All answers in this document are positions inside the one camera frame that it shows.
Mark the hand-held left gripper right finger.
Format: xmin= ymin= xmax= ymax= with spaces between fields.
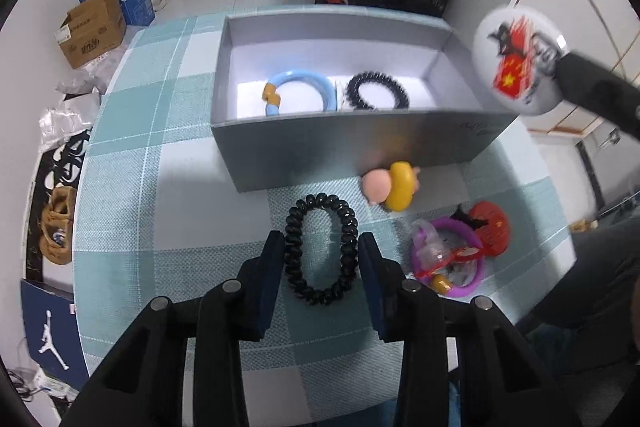
xmin=357 ymin=232 xmax=583 ymax=427

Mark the grey plastic mailer bag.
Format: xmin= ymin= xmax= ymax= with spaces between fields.
xmin=55 ymin=44 xmax=128 ymax=96
xmin=39 ymin=94 xmax=101 ymax=152

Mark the blue bracelet with orange charm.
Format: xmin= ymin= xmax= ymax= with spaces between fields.
xmin=261 ymin=68 xmax=338 ymax=118

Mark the red round badge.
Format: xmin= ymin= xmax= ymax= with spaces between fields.
xmin=452 ymin=201 xmax=512 ymax=258

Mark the brown cardboard box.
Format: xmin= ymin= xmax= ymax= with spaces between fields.
xmin=54 ymin=0 xmax=127 ymax=69

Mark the yellow and pink doll charm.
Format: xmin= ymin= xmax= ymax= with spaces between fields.
xmin=361 ymin=161 xmax=421 ymax=212

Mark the purple bracelet with orange charm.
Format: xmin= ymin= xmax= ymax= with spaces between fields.
xmin=409 ymin=217 xmax=486 ymax=299

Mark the teal checked tablecloth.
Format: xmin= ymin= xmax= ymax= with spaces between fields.
xmin=72 ymin=4 xmax=576 ymax=427

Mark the dark blue shoe box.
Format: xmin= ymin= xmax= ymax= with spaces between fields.
xmin=20 ymin=279 xmax=91 ymax=390

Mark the white round badge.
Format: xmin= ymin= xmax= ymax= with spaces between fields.
xmin=472 ymin=3 xmax=571 ymax=112

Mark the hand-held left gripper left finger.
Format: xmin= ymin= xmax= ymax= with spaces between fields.
xmin=60 ymin=230 xmax=287 ymax=427

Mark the white power strip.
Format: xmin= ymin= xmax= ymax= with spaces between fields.
xmin=30 ymin=367 xmax=71 ymax=397

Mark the grey cardboard box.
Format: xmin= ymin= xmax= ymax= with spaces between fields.
xmin=211 ymin=5 xmax=521 ymax=194

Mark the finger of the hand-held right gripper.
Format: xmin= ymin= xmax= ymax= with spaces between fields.
xmin=552 ymin=49 xmax=640 ymax=135

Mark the black spiral hair tie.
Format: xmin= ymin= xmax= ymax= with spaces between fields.
xmin=283 ymin=193 xmax=359 ymax=307
xmin=344 ymin=71 xmax=412 ymax=112

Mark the person's leg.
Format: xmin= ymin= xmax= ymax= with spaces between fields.
xmin=520 ymin=217 xmax=640 ymax=398

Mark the brown shoe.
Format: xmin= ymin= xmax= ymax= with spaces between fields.
xmin=42 ymin=186 xmax=77 ymax=233
xmin=40 ymin=222 xmax=76 ymax=265

